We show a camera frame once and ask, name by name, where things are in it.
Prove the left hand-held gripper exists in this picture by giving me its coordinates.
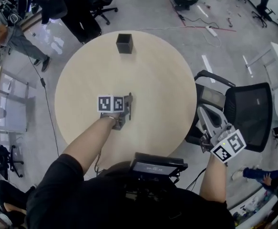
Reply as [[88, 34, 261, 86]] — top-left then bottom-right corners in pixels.
[[97, 92, 134, 131]]

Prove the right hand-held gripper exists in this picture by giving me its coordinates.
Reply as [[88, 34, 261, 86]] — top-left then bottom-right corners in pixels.
[[197, 105, 247, 164]]

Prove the black square cup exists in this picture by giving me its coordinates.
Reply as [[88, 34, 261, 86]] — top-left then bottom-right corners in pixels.
[[116, 33, 134, 54]]

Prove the person's right forearm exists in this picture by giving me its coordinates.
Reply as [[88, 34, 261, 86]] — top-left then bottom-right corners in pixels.
[[199, 156, 227, 204]]

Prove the person's left forearm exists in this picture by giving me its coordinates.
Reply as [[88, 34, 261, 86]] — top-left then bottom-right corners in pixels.
[[62, 114, 117, 182]]

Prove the black mesh office chair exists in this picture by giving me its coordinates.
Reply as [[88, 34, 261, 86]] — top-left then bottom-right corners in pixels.
[[185, 70, 273, 153]]

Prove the black screen device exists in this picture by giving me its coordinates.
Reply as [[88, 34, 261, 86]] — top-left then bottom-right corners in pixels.
[[129, 152, 188, 183]]

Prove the white cluttered storage shelf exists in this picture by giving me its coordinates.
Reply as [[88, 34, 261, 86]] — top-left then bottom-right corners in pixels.
[[227, 192, 278, 229]]

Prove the white power strip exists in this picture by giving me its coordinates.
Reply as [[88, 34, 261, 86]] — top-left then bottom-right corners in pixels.
[[205, 25, 218, 37]]

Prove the person's black shirt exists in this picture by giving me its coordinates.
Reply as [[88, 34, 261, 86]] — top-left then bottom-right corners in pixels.
[[25, 153, 236, 229]]

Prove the black power adapter cable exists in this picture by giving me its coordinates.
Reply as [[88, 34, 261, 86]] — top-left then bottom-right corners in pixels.
[[21, 38, 60, 157]]

